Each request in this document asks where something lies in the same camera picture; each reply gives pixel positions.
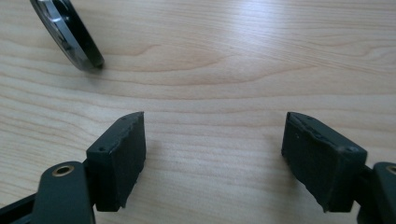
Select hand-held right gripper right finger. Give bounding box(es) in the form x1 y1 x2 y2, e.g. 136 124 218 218
280 111 369 214

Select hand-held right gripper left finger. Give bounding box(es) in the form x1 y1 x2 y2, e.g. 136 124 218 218
85 111 148 213

